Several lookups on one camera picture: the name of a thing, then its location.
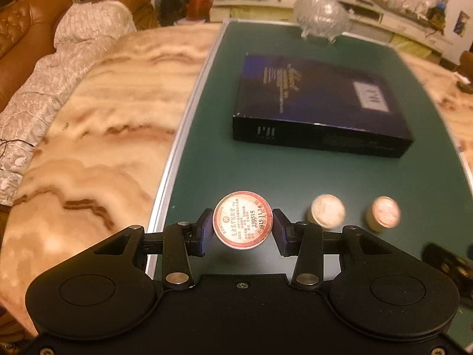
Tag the round cream tin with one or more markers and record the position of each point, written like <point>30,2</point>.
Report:
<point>327,211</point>

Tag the open black box white liner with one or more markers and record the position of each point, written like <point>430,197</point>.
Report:
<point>455,267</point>

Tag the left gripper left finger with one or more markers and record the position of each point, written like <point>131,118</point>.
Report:
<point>181,241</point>

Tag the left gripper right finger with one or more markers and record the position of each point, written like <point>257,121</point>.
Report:
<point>304,241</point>

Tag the round tin red label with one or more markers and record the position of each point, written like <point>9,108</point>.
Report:
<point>384,213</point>
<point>242,220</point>

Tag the dark blue box lid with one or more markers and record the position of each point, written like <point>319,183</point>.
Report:
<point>305,103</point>

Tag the brown leather sofa left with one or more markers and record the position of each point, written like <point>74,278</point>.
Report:
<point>27,35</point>

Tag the white TV cabinet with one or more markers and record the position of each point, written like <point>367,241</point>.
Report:
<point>365,20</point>

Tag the crystal glass lidded bowl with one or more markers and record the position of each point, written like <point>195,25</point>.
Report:
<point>326,19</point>

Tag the blue water bottle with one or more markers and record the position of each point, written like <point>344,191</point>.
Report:
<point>441,4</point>

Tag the black remote control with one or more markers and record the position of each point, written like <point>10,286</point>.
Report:
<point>466,88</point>

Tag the red plastic bag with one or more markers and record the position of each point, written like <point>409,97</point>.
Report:
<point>198,10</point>

